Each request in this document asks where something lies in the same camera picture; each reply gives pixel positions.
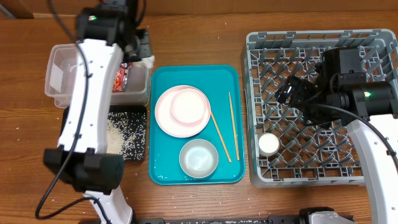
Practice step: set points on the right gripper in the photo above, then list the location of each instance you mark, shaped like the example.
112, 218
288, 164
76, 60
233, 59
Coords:
296, 100

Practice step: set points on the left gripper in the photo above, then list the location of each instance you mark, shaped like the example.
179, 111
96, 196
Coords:
144, 46

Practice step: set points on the white napkin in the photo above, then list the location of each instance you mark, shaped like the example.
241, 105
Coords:
148, 62

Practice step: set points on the red snack wrapper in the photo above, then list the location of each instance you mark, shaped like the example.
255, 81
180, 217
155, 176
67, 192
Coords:
121, 76

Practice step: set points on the white cup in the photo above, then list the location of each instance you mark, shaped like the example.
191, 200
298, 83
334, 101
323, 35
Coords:
268, 144

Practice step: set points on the pink bowl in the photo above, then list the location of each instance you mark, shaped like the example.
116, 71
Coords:
188, 105

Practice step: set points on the wooden chopstick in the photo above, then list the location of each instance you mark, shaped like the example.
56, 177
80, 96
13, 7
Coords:
221, 138
234, 127

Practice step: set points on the pink plate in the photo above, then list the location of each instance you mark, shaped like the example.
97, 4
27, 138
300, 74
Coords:
169, 124

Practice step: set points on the rice and food scraps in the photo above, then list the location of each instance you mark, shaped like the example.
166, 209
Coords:
126, 134

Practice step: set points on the grey bowl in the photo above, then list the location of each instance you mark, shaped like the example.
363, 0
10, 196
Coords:
198, 158

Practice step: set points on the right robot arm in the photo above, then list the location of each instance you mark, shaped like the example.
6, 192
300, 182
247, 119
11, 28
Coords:
368, 110

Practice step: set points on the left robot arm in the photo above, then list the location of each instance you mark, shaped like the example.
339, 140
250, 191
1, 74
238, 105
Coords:
106, 36

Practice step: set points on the grey dishwasher rack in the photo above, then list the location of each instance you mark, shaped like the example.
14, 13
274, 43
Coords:
307, 155

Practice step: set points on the clear plastic bin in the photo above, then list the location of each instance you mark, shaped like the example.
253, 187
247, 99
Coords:
61, 72

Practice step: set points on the black tray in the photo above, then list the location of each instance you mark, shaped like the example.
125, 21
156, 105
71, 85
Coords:
86, 132

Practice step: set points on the teal serving tray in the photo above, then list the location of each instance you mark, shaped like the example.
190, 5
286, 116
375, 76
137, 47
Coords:
215, 81

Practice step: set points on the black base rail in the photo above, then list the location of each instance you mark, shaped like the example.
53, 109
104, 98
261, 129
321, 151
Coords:
305, 216

